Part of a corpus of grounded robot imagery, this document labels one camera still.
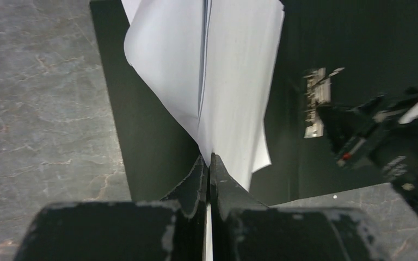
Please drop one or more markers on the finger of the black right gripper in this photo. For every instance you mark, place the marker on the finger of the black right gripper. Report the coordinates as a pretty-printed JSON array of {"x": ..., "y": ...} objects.
[{"x": 350, "y": 130}]

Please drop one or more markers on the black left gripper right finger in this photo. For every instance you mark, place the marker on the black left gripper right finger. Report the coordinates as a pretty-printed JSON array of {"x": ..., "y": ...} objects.
[{"x": 243, "y": 228}]

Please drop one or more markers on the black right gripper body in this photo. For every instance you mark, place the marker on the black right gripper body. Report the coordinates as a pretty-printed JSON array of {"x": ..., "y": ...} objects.
[{"x": 396, "y": 146}]

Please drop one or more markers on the white paper sheets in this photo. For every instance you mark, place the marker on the white paper sheets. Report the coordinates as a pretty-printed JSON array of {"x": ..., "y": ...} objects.
[{"x": 210, "y": 63}]

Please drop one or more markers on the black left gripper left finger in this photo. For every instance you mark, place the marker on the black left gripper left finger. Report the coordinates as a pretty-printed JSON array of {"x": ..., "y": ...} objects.
[{"x": 172, "y": 228}]

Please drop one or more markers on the black folder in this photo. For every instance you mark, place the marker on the black folder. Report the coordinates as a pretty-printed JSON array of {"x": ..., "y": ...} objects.
[{"x": 375, "y": 43}]

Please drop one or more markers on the metal folder clip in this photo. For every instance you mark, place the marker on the metal folder clip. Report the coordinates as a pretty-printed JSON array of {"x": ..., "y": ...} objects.
[{"x": 318, "y": 91}]

